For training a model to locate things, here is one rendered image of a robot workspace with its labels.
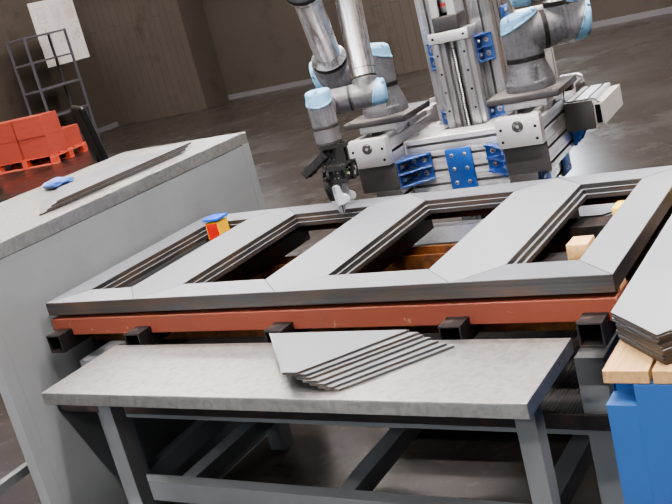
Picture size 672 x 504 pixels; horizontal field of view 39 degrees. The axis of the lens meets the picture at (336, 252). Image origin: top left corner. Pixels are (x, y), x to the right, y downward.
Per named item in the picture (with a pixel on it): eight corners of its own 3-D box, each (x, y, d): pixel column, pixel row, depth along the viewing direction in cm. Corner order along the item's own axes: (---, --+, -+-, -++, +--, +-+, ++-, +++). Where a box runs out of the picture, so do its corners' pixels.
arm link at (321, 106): (331, 84, 273) (328, 88, 265) (340, 121, 276) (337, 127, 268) (305, 90, 274) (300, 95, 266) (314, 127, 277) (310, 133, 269)
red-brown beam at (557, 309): (620, 321, 182) (615, 292, 180) (56, 335, 265) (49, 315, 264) (631, 302, 189) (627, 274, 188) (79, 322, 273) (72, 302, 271)
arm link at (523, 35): (502, 58, 296) (494, 14, 292) (545, 48, 294) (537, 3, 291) (508, 62, 284) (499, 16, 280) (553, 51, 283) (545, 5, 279)
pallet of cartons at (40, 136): (34, 159, 1468) (19, 115, 1449) (91, 149, 1408) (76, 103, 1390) (-7, 175, 1398) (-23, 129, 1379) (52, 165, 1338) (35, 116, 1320)
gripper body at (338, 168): (348, 185, 271) (338, 144, 268) (322, 188, 275) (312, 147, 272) (360, 177, 277) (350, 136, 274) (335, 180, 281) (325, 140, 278)
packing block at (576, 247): (590, 260, 212) (587, 243, 211) (568, 261, 215) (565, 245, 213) (597, 250, 217) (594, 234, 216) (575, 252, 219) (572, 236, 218)
